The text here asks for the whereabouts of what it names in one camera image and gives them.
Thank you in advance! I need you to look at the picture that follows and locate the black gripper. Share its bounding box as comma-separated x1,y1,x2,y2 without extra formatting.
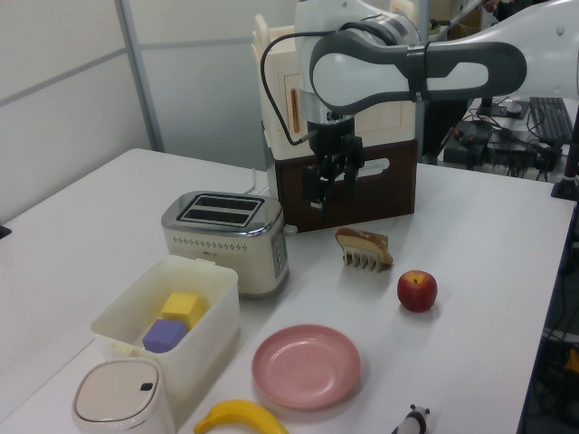
303,118,365,217

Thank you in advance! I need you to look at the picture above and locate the toasted bread slice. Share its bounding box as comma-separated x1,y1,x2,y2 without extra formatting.
334,227,394,266

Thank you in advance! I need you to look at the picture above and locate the cream and chrome toaster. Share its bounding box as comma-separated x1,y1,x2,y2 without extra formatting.
160,190,299,299

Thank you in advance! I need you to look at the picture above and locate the brown wooden drawer box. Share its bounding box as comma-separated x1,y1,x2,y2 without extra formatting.
273,137,418,234

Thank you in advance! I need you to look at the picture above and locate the silver toast rack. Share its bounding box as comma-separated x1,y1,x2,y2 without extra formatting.
341,243,393,275

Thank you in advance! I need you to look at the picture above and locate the red apple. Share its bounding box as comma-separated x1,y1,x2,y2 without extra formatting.
396,269,439,313

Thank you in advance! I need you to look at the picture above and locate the pink plate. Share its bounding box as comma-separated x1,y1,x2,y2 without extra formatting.
251,324,362,411

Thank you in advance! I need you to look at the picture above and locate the yellow cube block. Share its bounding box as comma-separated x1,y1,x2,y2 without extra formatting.
160,292,210,330

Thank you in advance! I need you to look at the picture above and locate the white plastic storage box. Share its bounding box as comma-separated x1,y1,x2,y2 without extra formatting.
90,254,242,406

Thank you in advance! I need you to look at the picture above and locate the black computer keyboard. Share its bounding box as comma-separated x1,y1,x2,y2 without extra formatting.
527,96,574,141

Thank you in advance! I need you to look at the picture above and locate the purple cube block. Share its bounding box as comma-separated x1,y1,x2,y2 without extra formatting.
141,318,189,354

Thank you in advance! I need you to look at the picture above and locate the black clamp pole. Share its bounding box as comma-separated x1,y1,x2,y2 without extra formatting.
549,135,579,201

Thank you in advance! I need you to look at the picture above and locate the yellow banana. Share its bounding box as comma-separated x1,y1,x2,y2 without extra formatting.
193,399,290,434

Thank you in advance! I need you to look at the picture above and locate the panda figure pen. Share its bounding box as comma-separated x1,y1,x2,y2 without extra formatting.
391,404,431,434

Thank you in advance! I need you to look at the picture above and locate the small white desktop bin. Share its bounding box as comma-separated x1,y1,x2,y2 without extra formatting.
71,356,176,434

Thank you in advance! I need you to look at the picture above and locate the white toaster power cord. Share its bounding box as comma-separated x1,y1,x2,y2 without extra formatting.
246,166,272,198

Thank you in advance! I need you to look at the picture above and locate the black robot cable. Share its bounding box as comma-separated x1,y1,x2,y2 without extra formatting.
260,20,381,146

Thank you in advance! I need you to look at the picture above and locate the grey metal partition post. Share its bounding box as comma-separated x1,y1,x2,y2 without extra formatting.
115,0,165,153

